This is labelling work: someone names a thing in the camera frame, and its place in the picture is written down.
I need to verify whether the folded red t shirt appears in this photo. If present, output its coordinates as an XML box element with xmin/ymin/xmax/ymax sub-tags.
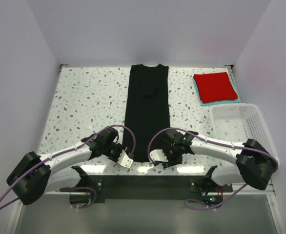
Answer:
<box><xmin>193</xmin><ymin>72</ymin><xmax>239</xmax><ymax>104</ymax></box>

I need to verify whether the aluminium rail frame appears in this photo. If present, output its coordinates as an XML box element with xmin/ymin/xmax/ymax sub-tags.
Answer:
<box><xmin>5</xmin><ymin>63</ymin><xmax>284</xmax><ymax>234</ymax></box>

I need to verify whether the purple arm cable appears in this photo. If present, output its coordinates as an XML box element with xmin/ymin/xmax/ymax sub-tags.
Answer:
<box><xmin>147</xmin><ymin>126</ymin><xmax>279</xmax><ymax>211</ymax></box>
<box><xmin>0</xmin><ymin>124</ymin><xmax>137</xmax><ymax>217</ymax></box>

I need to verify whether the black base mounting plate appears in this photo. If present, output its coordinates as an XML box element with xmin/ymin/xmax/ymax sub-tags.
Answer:
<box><xmin>60</xmin><ymin>175</ymin><xmax>233</xmax><ymax>204</ymax></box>

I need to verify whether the white plastic basket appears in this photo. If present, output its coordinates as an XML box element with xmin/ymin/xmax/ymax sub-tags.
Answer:
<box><xmin>210</xmin><ymin>103</ymin><xmax>281</xmax><ymax>173</ymax></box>

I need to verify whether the black t shirt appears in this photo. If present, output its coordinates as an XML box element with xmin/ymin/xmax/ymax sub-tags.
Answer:
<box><xmin>124</xmin><ymin>64</ymin><xmax>170</xmax><ymax>162</ymax></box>

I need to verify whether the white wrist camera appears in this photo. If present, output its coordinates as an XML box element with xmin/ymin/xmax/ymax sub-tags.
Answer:
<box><xmin>149</xmin><ymin>149</ymin><xmax>168</xmax><ymax>163</ymax></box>
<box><xmin>117</xmin><ymin>150</ymin><xmax>134</xmax><ymax>169</ymax></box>

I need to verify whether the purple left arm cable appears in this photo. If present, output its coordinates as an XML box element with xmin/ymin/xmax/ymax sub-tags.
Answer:
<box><xmin>0</xmin><ymin>124</ymin><xmax>137</xmax><ymax>217</ymax></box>

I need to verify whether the folded teal t shirt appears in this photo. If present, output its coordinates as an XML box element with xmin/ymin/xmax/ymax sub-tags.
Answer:
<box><xmin>193</xmin><ymin>74</ymin><xmax>241</xmax><ymax>107</ymax></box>

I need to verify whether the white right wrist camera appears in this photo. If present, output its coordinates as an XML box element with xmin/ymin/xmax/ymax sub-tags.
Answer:
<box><xmin>149</xmin><ymin>149</ymin><xmax>168</xmax><ymax>163</ymax></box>

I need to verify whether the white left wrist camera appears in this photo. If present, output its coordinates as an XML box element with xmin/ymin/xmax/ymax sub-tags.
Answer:
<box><xmin>117</xmin><ymin>150</ymin><xmax>134</xmax><ymax>169</ymax></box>

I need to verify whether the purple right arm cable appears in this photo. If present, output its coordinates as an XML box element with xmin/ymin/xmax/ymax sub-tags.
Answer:
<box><xmin>147</xmin><ymin>126</ymin><xmax>279</xmax><ymax>211</ymax></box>

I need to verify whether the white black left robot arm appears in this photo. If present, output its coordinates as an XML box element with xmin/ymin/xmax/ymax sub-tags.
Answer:
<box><xmin>6</xmin><ymin>127</ymin><xmax>127</xmax><ymax>205</ymax></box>

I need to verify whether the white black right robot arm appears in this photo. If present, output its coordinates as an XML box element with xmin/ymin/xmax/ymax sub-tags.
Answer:
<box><xmin>155</xmin><ymin>128</ymin><xmax>278</xmax><ymax>192</ymax></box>

